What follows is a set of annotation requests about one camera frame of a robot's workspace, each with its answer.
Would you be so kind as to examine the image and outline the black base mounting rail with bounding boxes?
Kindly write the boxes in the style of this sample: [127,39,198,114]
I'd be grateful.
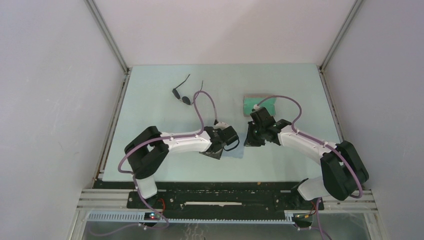
[146,181,317,221]

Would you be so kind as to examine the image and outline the left aluminium frame post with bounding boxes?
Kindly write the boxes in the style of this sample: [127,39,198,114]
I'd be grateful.
[84,0,130,75]

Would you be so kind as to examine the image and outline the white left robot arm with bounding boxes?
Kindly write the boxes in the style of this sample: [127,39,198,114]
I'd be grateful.
[123,123,240,208]

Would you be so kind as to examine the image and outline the black round sunglasses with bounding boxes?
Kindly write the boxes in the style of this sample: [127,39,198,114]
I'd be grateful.
[171,73,199,106]

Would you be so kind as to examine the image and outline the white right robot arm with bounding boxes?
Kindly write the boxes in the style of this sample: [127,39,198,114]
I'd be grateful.
[244,107,370,209]

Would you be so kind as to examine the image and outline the light blue cleaning cloth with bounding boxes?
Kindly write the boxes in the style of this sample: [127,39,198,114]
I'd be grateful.
[221,132,247,159]

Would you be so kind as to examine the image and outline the right aluminium frame post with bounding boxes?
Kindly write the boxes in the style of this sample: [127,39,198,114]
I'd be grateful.
[319,0,366,72]

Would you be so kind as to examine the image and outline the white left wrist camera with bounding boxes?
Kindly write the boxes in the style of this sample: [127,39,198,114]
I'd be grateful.
[214,121,230,130]

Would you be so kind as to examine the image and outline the aluminium frame post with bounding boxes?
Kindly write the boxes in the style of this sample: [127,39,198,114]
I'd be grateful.
[319,0,366,72]
[84,0,130,75]

